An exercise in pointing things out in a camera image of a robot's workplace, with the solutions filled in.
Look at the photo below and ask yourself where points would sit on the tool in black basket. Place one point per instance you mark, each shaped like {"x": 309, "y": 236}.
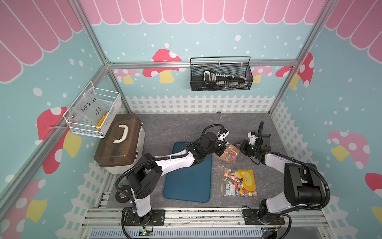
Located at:
{"x": 219, "y": 80}

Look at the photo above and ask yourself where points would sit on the yellow item in white basket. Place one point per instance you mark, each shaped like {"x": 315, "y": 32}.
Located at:
{"x": 98, "y": 126}

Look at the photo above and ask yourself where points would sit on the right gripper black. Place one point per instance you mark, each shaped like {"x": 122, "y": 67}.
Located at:
{"x": 243, "y": 147}

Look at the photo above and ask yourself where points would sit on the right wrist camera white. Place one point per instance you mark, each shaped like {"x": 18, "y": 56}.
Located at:
{"x": 253, "y": 136}

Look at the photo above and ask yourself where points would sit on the aluminium rail front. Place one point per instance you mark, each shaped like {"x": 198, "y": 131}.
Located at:
{"x": 197, "y": 218}

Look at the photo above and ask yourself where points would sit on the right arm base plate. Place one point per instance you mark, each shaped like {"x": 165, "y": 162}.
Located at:
{"x": 253, "y": 217}

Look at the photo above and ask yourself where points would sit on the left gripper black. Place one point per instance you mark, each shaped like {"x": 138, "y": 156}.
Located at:
{"x": 221, "y": 148}

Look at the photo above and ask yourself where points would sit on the white wire basket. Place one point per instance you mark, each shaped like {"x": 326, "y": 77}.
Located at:
{"x": 89, "y": 107}

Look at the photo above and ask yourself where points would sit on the brown lid storage box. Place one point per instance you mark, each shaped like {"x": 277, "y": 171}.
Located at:
{"x": 122, "y": 146}

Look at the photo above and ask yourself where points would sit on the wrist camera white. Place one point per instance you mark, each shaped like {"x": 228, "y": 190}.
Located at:
{"x": 253, "y": 136}
{"x": 222, "y": 134}

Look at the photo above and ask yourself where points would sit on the black wire mesh basket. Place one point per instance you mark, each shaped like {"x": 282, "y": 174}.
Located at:
{"x": 229, "y": 73}

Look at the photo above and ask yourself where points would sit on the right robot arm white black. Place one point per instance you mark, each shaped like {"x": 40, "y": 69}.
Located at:
{"x": 304, "y": 187}

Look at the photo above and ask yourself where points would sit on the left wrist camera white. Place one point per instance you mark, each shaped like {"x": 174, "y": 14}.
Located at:
{"x": 222, "y": 134}

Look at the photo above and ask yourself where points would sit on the black tape roll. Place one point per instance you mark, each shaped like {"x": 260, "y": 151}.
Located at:
{"x": 123, "y": 198}

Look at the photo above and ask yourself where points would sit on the teal plastic tray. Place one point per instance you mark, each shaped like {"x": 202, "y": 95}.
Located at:
{"x": 191, "y": 184}

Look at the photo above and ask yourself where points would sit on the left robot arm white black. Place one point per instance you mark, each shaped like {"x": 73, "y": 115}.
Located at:
{"x": 138, "y": 182}

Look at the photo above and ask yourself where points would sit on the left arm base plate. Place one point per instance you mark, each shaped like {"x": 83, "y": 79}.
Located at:
{"x": 153, "y": 218}

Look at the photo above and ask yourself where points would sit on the candy ziploc bag yellow label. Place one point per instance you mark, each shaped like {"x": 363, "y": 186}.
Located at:
{"x": 238, "y": 183}

